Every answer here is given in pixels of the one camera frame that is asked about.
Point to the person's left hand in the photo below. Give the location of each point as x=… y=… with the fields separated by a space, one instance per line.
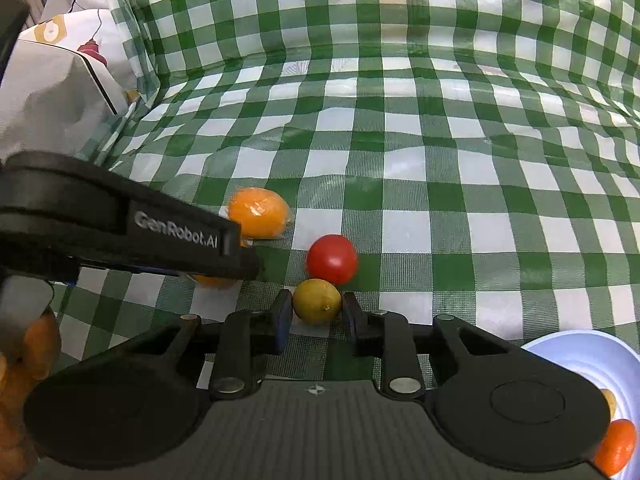
x=27 y=360

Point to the white printed cloth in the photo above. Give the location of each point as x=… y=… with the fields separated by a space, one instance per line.
x=50 y=90

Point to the red tomato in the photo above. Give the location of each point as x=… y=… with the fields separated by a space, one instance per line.
x=332 y=259

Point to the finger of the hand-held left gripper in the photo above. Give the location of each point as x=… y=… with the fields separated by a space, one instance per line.
x=247 y=266

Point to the orange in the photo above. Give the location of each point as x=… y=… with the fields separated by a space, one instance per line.
x=260 y=212
x=215 y=281

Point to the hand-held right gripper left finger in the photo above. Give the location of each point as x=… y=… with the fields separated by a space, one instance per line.
x=284 y=320

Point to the green checkered tablecloth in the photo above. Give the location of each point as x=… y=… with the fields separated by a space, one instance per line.
x=425 y=135

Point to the wrapped orange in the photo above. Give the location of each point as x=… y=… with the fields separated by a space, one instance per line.
x=260 y=212

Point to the yellow lemon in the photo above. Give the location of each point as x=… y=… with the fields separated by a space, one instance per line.
x=316 y=301

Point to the small yellow fruit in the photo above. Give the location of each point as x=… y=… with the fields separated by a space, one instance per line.
x=609 y=401

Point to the light blue plate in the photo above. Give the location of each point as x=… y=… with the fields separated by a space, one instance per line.
x=575 y=355

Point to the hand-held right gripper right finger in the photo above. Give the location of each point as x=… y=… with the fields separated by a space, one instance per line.
x=347 y=316

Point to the black object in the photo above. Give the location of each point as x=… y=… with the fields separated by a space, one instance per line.
x=10 y=30

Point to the orange carrot on plate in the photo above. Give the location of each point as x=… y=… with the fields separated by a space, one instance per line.
x=617 y=447

